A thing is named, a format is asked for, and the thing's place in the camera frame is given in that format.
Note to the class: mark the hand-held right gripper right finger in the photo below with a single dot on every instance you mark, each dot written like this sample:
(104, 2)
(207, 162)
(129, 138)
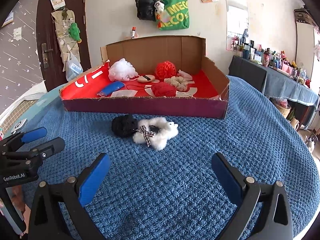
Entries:
(225, 175)

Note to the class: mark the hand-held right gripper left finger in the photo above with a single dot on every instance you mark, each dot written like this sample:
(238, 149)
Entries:
(93, 177)

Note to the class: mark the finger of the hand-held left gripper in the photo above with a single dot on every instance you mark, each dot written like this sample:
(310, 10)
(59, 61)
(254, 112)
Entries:
(33, 135)
(53, 145)

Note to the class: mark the black scrunchie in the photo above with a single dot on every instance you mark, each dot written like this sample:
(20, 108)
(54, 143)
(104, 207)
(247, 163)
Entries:
(122, 126)

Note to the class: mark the white fluffy plush toy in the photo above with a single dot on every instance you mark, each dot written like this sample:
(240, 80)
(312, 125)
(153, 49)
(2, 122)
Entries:
(160, 130)

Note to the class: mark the blue case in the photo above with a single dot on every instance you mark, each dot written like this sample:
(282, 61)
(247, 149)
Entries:
(111, 88)

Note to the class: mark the cardboard box with red lining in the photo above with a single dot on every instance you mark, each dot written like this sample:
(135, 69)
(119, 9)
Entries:
(140, 108)

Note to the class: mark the beige crochet scrunchie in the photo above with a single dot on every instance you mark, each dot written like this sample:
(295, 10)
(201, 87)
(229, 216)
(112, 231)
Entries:
(177, 82)

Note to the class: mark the red yarn ball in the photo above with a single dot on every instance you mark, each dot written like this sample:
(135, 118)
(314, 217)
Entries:
(163, 89)

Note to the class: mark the beige powder puff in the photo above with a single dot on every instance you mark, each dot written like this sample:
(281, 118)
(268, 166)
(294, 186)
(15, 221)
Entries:
(145, 78)

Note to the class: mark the red foam net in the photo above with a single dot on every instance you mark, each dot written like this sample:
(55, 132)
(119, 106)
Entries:
(165, 70)

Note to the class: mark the person's left hand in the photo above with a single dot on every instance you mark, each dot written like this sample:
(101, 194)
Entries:
(19, 197)

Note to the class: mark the small white box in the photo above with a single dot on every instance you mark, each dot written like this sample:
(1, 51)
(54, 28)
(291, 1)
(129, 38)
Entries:
(18, 126)

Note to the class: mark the white plastic sheet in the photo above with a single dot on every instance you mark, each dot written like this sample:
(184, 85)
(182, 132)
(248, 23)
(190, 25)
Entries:
(32, 92)

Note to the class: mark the blue knitted blanket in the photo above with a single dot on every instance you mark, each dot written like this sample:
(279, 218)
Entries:
(175, 192)

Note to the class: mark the clear plastic bag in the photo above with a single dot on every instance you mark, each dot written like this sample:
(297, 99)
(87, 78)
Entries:
(73, 68)

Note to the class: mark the woven basket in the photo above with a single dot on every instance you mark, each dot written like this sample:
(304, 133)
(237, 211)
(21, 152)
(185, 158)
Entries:
(281, 107)

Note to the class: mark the white bath pouf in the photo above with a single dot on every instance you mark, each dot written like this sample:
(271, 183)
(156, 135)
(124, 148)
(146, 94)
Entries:
(121, 70)

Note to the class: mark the beige hanging organizer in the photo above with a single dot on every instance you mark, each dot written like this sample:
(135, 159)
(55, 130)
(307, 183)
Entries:
(62, 35)

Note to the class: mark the table with grey cloth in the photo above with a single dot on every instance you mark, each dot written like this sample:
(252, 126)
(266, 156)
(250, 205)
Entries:
(285, 85)

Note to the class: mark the small pink scrunchie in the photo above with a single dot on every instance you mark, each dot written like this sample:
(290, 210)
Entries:
(185, 74)

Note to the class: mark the green plush toy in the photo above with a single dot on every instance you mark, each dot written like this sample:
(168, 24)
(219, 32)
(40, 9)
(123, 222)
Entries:
(74, 31)

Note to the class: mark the dark brown door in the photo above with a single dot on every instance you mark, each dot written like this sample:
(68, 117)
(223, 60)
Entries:
(45, 17)

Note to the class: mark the row of bottles and toys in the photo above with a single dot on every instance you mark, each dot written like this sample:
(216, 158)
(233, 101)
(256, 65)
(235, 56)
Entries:
(275, 60)

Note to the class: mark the white marker with red cap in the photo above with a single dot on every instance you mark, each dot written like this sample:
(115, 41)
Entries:
(134, 32)

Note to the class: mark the tall mirror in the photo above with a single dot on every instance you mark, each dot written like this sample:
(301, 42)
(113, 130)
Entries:
(303, 40)

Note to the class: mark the black bag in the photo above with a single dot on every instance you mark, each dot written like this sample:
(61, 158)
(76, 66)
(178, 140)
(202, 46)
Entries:
(145, 5)

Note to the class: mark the green tote bag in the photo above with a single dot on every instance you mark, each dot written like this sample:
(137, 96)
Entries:
(176, 15)

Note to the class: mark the white wall picture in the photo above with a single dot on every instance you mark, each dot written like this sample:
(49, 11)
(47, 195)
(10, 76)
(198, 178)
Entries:
(8, 18)

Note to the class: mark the wall mirror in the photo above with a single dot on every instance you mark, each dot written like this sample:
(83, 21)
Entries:
(236, 12)

